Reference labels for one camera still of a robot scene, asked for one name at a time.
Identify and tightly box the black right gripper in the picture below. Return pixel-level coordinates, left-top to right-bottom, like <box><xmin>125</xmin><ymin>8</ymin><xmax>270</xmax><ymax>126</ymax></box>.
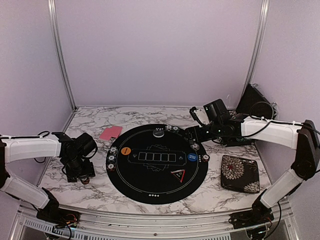
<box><xmin>181</xmin><ymin>121</ymin><xmax>223</xmax><ymax>146</ymax></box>

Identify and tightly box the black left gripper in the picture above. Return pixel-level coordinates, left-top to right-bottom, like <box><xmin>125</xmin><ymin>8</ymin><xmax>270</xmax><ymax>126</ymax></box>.
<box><xmin>64</xmin><ymin>154</ymin><xmax>95</xmax><ymax>183</ymax></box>

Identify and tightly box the red poker chip stack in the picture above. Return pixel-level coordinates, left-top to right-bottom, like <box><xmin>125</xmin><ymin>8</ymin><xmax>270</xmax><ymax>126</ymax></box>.
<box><xmin>80</xmin><ymin>175</ymin><xmax>90</xmax><ymax>185</ymax></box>

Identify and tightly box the red playing card deck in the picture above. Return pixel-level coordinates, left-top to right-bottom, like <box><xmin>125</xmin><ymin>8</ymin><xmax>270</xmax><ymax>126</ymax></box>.
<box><xmin>99</xmin><ymin>125</ymin><xmax>123</xmax><ymax>141</ymax></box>

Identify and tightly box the blue small blind button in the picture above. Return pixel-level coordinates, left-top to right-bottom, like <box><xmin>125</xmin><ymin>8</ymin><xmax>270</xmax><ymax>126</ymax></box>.
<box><xmin>187</xmin><ymin>153</ymin><xmax>199</xmax><ymax>162</ymax></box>

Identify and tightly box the orange big blind button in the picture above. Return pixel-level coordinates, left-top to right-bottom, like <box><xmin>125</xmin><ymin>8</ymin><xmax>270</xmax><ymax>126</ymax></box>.
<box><xmin>120</xmin><ymin>147</ymin><xmax>132</xmax><ymax>156</ymax></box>

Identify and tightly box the red triangle all-in marker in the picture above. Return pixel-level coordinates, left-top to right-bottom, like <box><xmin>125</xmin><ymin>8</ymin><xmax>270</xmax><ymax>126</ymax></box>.
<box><xmin>170</xmin><ymin>169</ymin><xmax>186</xmax><ymax>183</ymax></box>

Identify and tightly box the black dealer button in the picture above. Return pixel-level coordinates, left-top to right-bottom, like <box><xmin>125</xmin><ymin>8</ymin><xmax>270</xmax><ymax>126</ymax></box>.
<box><xmin>152</xmin><ymin>129</ymin><xmax>165</xmax><ymax>138</ymax></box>

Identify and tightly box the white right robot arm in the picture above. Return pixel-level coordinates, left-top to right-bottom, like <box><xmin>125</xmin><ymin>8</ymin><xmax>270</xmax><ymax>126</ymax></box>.
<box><xmin>189</xmin><ymin>99</ymin><xmax>320</xmax><ymax>224</ymax></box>

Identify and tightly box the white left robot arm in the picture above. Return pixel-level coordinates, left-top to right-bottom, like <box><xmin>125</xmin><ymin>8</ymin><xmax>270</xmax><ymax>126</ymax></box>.
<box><xmin>0</xmin><ymin>131</ymin><xmax>98</xmax><ymax>223</ymax></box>

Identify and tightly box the black poker chip case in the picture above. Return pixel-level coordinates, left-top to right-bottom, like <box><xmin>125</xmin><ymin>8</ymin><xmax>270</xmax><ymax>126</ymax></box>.
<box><xmin>220</xmin><ymin>83</ymin><xmax>277</xmax><ymax>147</ymax></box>

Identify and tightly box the floral patterned pouch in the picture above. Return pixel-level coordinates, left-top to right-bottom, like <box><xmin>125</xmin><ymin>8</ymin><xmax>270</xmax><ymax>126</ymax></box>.
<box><xmin>220</xmin><ymin>155</ymin><xmax>260</xmax><ymax>194</ymax></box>

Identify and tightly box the round black poker mat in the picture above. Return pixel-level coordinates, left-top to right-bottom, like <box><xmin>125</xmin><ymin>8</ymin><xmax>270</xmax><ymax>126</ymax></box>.
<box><xmin>107</xmin><ymin>124</ymin><xmax>209</xmax><ymax>205</ymax></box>

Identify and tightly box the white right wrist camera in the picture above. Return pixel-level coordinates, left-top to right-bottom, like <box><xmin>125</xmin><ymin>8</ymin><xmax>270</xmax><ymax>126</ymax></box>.
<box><xmin>189</xmin><ymin>106</ymin><xmax>206</xmax><ymax>127</ymax></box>

